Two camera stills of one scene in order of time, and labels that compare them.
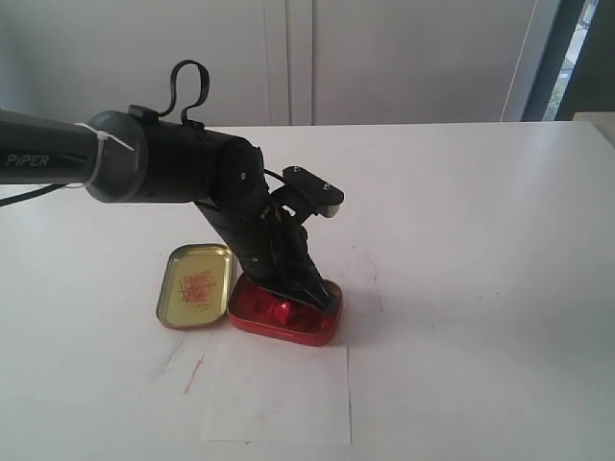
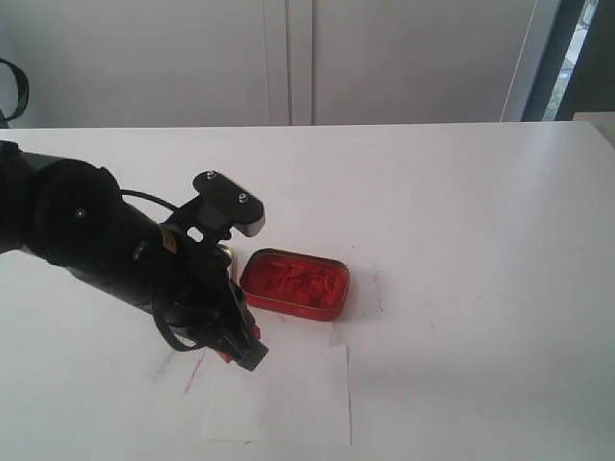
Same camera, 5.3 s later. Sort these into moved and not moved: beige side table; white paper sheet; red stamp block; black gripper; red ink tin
Moved: red ink tin; red stamp block; black gripper
Not moved: white paper sheet; beige side table
